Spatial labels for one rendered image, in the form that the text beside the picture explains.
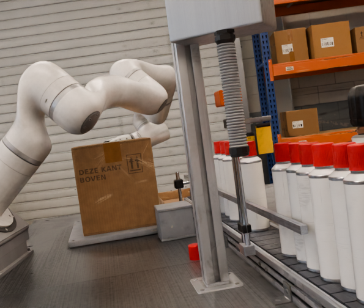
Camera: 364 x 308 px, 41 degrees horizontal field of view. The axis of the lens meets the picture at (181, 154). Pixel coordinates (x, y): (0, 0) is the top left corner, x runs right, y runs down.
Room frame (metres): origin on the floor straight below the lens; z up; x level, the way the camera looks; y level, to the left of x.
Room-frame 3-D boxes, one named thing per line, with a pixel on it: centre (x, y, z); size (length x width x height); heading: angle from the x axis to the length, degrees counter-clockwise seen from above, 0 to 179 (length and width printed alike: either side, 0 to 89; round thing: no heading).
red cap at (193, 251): (1.12, 0.00, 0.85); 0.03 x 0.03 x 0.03
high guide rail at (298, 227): (1.27, -0.09, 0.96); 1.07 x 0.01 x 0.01; 9
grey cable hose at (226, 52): (0.81, -0.10, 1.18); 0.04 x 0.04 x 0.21
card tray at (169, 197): (1.97, -0.01, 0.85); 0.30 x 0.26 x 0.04; 9
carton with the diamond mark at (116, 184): (1.61, 0.23, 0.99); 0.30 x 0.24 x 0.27; 8
